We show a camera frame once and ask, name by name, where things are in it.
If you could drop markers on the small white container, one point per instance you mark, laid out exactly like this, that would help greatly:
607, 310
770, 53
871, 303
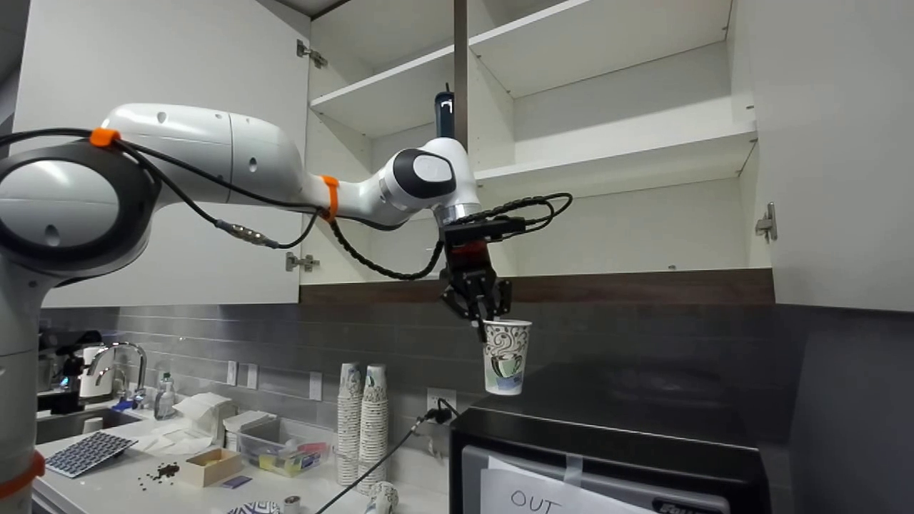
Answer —
384, 497

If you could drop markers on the small blue card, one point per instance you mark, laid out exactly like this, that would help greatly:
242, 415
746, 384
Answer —
239, 484

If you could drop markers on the dark blue bottle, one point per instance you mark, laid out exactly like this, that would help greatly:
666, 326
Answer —
444, 110

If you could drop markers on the white wall outlet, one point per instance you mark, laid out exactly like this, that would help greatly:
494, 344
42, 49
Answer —
232, 373
314, 386
253, 374

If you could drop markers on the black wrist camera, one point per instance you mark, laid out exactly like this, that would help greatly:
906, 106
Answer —
486, 227

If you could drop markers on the small black parts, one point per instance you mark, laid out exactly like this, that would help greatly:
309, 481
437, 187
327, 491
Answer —
165, 471

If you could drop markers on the white kettle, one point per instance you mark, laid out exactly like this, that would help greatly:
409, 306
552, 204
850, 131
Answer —
95, 373

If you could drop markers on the steel sink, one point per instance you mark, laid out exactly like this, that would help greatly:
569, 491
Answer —
86, 424

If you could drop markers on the small cardboard box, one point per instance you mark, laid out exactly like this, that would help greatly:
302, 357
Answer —
213, 467

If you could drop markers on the white box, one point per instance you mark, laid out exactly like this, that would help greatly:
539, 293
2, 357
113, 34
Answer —
249, 427

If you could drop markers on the silver cabinet hinge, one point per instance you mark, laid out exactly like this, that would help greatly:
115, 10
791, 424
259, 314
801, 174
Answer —
302, 261
767, 220
309, 53

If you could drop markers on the white open wall cabinet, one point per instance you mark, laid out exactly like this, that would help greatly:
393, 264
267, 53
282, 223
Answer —
609, 144

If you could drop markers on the small clear bottle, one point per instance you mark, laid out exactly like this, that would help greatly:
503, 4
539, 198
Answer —
165, 398

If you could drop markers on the blue patterned paper plate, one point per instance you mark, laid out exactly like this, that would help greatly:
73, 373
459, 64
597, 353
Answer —
253, 510

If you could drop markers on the blue grid panel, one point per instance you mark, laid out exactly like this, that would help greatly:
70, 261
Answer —
86, 454

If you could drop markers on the white paper sign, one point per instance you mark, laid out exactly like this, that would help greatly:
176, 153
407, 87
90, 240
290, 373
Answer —
543, 491

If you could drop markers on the black microwave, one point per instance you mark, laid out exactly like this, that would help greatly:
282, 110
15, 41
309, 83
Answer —
619, 445

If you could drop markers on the clear plastic container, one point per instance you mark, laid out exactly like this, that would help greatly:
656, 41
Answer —
282, 454

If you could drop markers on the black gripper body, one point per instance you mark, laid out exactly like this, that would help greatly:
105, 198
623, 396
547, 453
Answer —
470, 274

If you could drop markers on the white cabinet door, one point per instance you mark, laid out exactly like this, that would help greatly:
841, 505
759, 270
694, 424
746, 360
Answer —
837, 153
189, 59

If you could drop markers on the chrome faucet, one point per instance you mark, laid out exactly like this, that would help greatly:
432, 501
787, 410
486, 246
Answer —
133, 373

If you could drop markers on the white printed paper cup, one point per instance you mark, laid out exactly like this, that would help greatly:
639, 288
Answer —
506, 357

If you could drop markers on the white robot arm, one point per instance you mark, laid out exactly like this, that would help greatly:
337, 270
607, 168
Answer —
209, 147

